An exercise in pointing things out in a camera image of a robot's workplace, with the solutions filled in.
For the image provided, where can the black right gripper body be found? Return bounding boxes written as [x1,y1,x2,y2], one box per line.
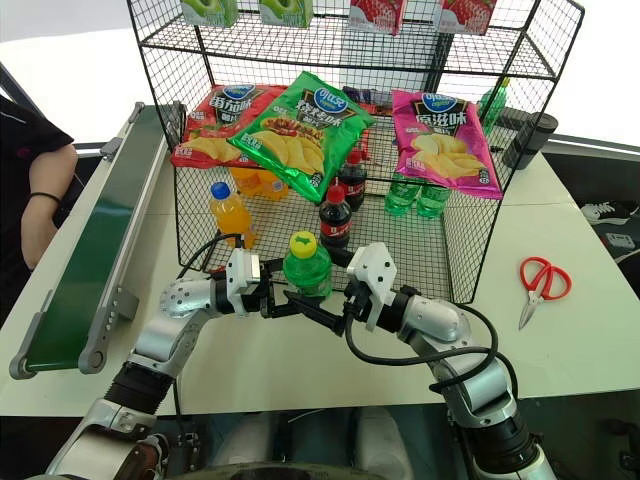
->
[342,281,374,327]

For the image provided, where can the black tumbler cup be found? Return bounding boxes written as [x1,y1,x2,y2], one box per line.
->
[501,112,559,171]

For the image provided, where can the green bottle behind rack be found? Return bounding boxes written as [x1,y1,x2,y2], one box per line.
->
[477,77,512,137]

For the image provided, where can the green apple drink carton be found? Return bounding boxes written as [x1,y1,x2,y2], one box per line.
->
[179,0,240,29]
[258,0,316,29]

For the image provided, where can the strawberry drink carton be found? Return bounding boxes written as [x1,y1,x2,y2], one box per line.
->
[438,0,499,36]
[348,0,406,37]

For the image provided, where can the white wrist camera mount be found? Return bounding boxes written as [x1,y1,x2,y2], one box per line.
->
[224,248,262,317]
[346,242,399,334]

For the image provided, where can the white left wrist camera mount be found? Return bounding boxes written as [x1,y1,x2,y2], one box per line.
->
[224,248,262,317]

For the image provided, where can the green potato chips bag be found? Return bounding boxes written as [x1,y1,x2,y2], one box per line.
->
[227,70,377,205]

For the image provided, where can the orange soda bottle blue cap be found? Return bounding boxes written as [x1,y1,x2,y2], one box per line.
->
[208,181,258,250]

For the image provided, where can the red handled scissors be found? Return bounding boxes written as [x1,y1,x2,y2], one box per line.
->
[517,256,573,332]

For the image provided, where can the cola bottle red cap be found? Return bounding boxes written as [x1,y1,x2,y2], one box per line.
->
[318,184,354,250]
[335,149,369,213]

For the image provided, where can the black wire shelf rack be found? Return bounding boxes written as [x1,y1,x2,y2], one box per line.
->
[125,0,586,305]

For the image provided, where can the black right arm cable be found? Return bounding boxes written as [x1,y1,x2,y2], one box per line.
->
[343,298,522,402]

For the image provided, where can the green soda bottle yellow cap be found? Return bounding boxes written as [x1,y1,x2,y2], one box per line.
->
[282,230,334,300]

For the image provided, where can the red potato chips bag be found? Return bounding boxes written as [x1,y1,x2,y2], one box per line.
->
[170,83,289,170]

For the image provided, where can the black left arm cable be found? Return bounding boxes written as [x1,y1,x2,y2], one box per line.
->
[176,232,247,282]

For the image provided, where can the pink potato chips bag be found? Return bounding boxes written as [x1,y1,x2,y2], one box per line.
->
[390,89,504,200]

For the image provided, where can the green conveyor belt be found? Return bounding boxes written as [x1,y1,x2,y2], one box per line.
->
[8,101,187,381]

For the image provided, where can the white rounded robot leg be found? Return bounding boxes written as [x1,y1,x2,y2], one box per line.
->
[218,413,282,474]
[349,407,417,480]

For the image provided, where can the person's black shirt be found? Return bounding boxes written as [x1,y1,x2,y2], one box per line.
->
[0,94,76,331]

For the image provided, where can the black and white sneaker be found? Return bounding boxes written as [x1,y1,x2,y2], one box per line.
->
[581,199,640,227]

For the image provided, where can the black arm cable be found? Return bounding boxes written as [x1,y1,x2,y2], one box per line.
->
[343,298,522,402]
[176,232,247,282]

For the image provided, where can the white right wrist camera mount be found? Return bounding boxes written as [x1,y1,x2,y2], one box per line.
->
[346,242,399,334]

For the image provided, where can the purple snack packets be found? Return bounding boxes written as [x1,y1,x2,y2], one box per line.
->
[343,85,393,117]

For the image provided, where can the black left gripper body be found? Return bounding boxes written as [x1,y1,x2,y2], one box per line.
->
[247,269,277,319]

